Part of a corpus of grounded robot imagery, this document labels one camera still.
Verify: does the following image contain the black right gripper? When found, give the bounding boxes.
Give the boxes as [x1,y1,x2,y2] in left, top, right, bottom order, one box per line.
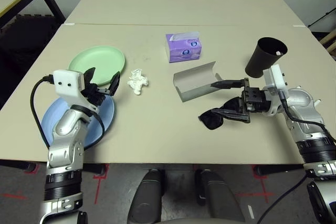
[211,77,271,125]

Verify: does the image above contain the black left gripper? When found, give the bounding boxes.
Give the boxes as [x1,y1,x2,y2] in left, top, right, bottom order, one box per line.
[83,67,122,107]

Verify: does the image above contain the blue plastic plate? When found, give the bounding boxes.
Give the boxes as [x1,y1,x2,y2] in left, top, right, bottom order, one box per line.
[41,95,116,151]

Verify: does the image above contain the black sunglasses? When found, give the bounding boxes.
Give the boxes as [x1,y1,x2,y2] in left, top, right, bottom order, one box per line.
[198,97,247,131]

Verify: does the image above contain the white tissue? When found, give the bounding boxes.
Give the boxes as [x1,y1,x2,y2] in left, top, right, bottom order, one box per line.
[128,68,150,95]

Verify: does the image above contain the green plastic plate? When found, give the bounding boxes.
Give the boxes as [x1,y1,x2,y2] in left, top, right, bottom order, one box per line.
[67,45,126,87]

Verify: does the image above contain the grey open glasses case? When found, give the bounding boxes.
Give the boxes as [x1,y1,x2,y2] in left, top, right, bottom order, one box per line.
[172,60,224,103]

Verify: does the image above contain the black plastic cup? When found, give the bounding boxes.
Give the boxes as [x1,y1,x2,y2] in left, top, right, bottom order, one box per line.
[244,37,288,79]

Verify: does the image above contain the purple tissue box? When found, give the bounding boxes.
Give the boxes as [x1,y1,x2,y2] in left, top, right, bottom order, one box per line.
[165,31,203,64]

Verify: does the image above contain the black table foot bar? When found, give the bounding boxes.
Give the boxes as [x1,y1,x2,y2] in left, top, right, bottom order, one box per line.
[0,158,108,176]
[253,165,305,176]

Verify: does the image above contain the black foam floor mat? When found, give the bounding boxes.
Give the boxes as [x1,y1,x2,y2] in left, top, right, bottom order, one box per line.
[0,14,60,59]

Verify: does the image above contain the grey robot right leg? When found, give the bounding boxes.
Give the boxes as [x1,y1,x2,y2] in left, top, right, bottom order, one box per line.
[195,168,246,224]

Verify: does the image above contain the grey robot leg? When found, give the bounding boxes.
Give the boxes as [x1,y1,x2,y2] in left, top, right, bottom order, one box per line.
[195,168,246,224]
[127,168,166,224]

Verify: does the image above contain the wooden rack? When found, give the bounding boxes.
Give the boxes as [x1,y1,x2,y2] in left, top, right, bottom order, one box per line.
[319,28,336,57]

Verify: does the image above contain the black stand rod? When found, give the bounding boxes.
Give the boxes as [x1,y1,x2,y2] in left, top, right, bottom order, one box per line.
[307,7,336,28]

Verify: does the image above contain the grey robot left leg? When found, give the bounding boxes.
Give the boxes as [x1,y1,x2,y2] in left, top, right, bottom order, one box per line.
[127,168,166,224]

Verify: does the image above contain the beige robot torso cover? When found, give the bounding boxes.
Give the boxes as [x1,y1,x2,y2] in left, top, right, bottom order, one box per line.
[157,218,221,224]

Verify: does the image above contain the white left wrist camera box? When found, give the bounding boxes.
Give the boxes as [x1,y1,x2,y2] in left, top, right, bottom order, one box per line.
[51,69,97,111]

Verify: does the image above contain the black left wrist camera cable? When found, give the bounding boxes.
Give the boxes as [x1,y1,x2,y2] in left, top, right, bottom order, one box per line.
[30,74,106,148]

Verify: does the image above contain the thin black hanging cable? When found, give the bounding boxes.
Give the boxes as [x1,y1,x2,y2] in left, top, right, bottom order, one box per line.
[258,174,310,224]

